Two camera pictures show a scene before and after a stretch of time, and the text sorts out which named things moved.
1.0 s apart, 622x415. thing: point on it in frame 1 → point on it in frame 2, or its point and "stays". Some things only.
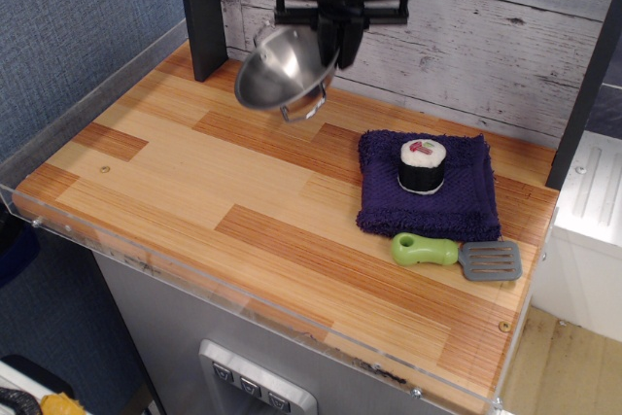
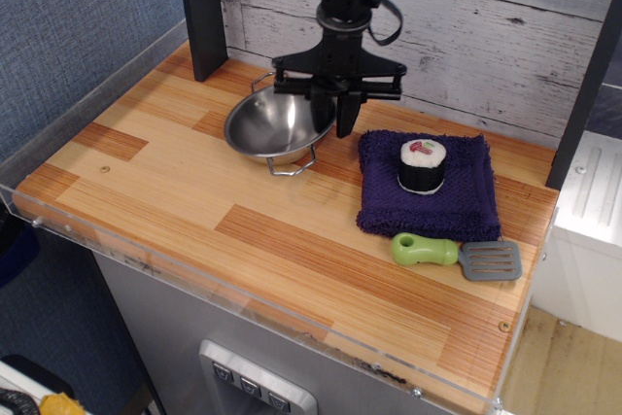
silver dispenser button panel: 234,384 stays
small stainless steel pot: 285,71 → 276,126
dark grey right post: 580,116 stays
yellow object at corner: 60,404 stays
